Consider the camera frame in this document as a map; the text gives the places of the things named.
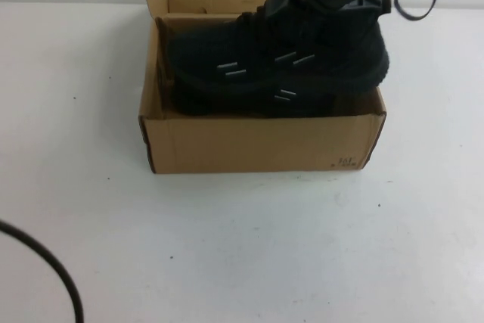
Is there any black knit sneaker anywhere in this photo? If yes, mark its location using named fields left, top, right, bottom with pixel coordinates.
left=166, top=5, right=390, bottom=98
left=168, top=86, right=337, bottom=118

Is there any brown cardboard shoe box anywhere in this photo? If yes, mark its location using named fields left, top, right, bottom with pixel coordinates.
left=138, top=0, right=386, bottom=175

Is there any thick black cable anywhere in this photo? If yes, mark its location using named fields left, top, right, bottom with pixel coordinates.
left=0, top=220, right=85, bottom=323

